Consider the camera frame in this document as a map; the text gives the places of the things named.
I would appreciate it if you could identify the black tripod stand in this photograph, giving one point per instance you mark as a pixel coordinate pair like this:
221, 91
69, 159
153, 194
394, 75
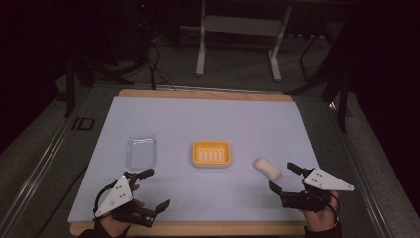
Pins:
343, 99

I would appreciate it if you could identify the black floor bracket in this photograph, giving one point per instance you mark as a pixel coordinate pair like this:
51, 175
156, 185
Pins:
83, 123

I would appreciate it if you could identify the white metal stand frame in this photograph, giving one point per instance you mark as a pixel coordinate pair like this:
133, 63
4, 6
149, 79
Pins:
241, 25

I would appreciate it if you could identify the pale blue table mat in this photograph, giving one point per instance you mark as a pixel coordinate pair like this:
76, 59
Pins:
211, 191

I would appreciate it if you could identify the person's left hand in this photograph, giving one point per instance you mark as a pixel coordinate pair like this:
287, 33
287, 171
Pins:
112, 228

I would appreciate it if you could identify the yellow soap dish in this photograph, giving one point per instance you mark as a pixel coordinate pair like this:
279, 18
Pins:
211, 154

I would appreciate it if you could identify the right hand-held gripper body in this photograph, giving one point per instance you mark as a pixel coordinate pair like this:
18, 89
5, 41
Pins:
325, 181

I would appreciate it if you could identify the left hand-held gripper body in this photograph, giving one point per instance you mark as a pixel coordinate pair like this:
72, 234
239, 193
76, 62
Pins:
115, 196

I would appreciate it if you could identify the clear plastic container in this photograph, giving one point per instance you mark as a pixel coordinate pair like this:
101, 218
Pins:
140, 152

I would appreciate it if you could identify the aluminium rail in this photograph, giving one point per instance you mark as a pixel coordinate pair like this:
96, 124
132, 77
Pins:
36, 172
361, 185

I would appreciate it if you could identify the person's right hand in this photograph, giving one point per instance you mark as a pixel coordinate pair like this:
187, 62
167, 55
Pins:
322, 221

